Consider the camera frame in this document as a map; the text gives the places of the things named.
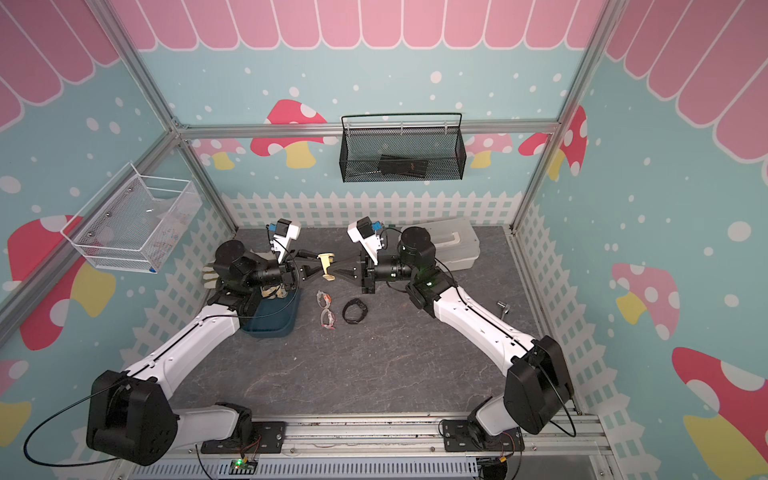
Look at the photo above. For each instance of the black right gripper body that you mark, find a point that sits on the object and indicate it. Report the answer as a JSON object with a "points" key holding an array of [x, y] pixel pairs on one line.
{"points": [[370, 278]]}

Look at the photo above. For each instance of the metal ratchet tool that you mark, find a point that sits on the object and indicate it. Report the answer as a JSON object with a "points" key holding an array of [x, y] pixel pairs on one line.
{"points": [[504, 309]]}

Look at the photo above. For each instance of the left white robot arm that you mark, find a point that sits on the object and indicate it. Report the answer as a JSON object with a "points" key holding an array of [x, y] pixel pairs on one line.
{"points": [[129, 414]]}

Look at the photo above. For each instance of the beige work glove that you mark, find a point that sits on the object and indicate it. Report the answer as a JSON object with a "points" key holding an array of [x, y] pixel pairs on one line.
{"points": [[209, 277]]}

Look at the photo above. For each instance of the green circuit board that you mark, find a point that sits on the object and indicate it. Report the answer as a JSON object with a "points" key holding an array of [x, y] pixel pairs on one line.
{"points": [[243, 467]]}

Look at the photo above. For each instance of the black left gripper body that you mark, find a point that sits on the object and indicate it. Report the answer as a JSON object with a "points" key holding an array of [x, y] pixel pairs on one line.
{"points": [[288, 276]]}

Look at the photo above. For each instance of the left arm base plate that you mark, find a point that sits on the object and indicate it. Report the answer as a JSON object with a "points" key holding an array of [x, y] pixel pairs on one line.
{"points": [[262, 438]]}

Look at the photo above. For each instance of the grey cable duct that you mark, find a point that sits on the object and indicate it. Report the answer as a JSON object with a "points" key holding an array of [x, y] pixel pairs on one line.
{"points": [[318, 468]]}

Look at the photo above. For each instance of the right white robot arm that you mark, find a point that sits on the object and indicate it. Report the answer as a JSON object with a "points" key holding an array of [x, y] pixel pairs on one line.
{"points": [[537, 381]]}

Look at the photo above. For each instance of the black wire wall basket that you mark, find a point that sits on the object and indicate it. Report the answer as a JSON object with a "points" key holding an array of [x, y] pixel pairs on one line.
{"points": [[436, 137]]}

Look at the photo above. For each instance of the teal plastic tray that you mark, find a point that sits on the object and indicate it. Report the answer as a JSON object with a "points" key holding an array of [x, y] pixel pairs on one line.
{"points": [[275, 317]]}

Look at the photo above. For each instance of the black watch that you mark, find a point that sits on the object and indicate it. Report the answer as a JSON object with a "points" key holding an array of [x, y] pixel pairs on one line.
{"points": [[355, 311]]}

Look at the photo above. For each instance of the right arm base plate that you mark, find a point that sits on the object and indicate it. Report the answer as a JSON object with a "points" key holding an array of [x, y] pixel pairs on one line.
{"points": [[468, 436]]}

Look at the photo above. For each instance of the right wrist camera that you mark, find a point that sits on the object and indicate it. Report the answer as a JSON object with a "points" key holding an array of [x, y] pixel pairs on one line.
{"points": [[368, 234]]}

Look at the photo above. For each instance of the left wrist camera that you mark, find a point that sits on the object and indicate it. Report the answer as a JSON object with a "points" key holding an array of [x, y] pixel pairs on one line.
{"points": [[281, 234]]}

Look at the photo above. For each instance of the white wire wall basket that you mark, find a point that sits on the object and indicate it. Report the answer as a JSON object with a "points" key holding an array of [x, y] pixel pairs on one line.
{"points": [[134, 222]]}

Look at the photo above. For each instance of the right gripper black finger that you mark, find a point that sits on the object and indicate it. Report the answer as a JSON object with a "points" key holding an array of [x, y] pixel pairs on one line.
{"points": [[347, 274], [347, 263]]}

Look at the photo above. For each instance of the translucent white storage box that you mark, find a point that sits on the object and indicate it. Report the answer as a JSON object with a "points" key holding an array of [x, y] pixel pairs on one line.
{"points": [[457, 245]]}

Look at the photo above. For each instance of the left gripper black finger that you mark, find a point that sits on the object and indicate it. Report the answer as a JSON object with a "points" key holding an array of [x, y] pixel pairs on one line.
{"points": [[309, 270], [306, 255]]}

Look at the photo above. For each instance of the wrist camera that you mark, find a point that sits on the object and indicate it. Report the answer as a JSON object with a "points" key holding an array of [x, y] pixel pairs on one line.
{"points": [[368, 234], [281, 234]]}

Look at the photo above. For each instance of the black item in basket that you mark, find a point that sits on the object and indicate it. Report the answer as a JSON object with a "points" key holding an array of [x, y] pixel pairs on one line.
{"points": [[402, 166]]}

